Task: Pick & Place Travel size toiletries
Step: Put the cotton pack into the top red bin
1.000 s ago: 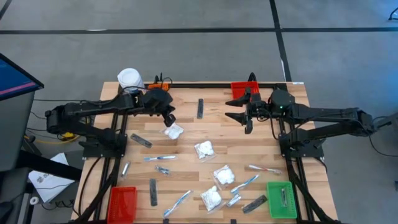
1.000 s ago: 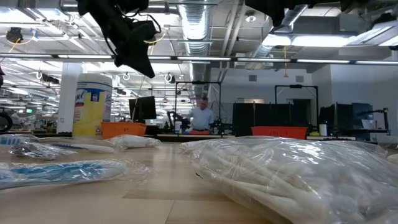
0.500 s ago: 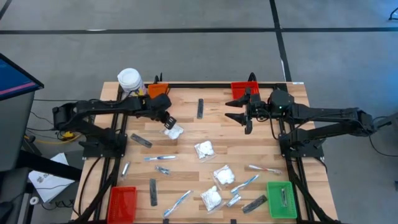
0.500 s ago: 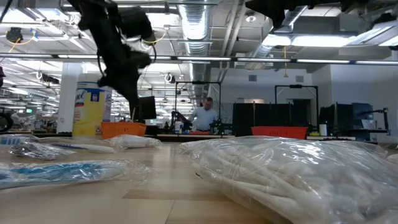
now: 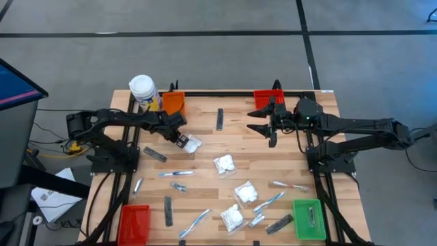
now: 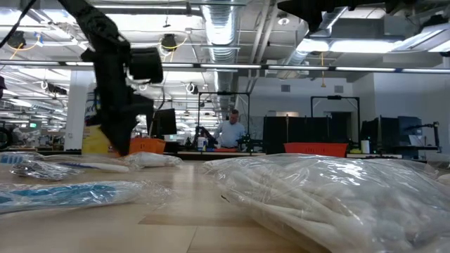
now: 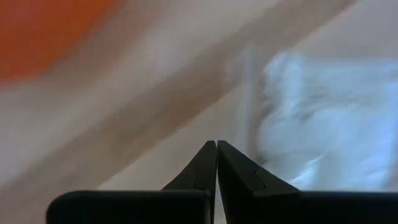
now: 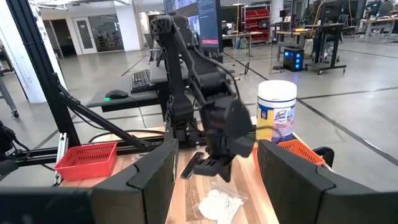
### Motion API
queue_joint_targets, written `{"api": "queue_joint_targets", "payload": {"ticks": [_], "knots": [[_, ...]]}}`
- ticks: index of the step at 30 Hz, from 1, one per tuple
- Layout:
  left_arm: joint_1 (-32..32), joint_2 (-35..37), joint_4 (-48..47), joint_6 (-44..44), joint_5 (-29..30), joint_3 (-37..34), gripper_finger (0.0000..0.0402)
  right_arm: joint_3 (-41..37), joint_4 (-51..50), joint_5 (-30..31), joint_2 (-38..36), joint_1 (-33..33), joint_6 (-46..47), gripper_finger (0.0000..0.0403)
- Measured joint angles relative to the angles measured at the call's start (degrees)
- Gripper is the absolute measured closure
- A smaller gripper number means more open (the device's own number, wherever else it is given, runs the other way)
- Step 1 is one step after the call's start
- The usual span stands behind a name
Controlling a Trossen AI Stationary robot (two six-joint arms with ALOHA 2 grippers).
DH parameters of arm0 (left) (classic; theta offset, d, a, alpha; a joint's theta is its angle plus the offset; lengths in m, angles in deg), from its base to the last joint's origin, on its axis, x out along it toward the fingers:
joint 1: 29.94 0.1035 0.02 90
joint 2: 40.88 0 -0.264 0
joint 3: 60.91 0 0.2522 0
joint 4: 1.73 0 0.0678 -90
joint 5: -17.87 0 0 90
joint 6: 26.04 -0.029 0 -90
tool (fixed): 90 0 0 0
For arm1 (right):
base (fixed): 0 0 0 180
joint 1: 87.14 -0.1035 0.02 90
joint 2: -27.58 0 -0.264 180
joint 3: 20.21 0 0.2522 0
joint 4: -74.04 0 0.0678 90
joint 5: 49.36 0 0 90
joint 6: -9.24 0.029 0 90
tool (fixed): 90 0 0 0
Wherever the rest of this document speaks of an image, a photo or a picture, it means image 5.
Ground bagged blue toothbrush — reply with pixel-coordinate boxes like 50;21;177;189
253;191;285;215
158;169;196;178
178;208;213;239

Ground grey monitor with blue screen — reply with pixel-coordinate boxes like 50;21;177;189
0;57;48;189

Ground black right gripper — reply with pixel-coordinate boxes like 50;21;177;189
246;97;298;148

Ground bagged red toothbrush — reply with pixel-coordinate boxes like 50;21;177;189
272;180;311;192

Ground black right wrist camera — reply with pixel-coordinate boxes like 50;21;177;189
277;104;295;131

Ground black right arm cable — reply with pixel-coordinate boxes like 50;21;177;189
290;119;308;154

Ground bagged white cotton balls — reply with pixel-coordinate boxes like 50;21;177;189
213;154;238;178
180;133;203;154
234;180;259;208

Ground red plastic basket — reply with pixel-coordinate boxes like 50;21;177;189
117;204;152;246
253;89;286;110

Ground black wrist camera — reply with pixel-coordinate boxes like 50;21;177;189
169;112;188;128
277;104;295;131

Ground black stand frame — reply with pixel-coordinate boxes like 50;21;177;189
0;163;90;246

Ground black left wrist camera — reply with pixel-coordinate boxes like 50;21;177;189
169;112;188;128

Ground green plastic basket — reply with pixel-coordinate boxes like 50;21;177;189
292;199;328;241

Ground yellow power plug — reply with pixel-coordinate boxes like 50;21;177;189
66;141;83;154

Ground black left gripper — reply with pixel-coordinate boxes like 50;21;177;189
159;111;191;150

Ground black power cable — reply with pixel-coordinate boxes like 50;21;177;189
85;172;113;238

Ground white paper sheet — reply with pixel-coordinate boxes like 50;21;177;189
31;167;83;223

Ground orange plastic basket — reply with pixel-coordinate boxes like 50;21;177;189
162;91;187;119

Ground wipes canister with yellow label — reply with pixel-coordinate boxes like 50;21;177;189
128;74;164;112

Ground grey floor stand leg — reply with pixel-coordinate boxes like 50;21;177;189
409;124;437;144

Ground bagged white cotton swabs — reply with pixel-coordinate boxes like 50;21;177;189
219;204;247;235

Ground yellow floor cable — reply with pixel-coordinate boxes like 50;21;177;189
26;146;90;160

